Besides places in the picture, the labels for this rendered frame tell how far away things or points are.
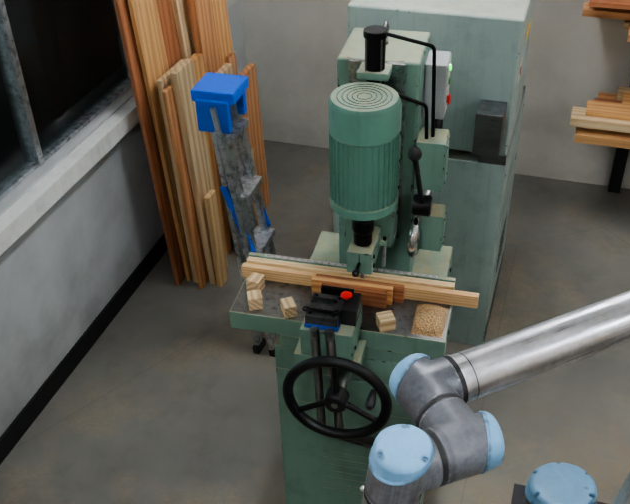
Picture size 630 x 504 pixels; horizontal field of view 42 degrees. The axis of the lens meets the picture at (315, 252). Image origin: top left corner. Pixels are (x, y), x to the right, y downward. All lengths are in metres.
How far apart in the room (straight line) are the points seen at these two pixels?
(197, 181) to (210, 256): 0.39
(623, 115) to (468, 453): 2.89
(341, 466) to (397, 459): 1.40
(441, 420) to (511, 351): 0.20
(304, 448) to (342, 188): 0.91
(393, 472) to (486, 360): 0.30
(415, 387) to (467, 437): 0.14
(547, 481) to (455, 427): 0.68
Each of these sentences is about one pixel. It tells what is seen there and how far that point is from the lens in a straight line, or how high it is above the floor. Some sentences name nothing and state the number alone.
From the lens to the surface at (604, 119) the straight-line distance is 4.03.
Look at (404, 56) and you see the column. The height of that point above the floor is 1.52.
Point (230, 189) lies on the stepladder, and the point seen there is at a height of 0.79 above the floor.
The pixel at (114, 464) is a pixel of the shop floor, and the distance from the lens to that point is 3.20.
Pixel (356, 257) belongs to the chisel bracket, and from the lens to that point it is 2.23.
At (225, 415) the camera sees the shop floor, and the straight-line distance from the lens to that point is 3.27.
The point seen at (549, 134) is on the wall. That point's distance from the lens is 4.60.
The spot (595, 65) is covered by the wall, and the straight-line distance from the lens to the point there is 4.43.
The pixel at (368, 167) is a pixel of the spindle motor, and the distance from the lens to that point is 2.04.
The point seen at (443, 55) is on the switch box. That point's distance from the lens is 2.33.
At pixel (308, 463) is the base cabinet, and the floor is 0.31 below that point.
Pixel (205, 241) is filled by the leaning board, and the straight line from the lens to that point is 3.75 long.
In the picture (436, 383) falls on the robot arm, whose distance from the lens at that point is 1.40.
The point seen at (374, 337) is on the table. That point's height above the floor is 0.88.
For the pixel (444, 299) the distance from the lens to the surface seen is 2.32.
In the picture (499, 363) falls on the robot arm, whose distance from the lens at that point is 1.46.
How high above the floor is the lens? 2.39
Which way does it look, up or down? 36 degrees down
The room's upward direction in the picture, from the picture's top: 2 degrees counter-clockwise
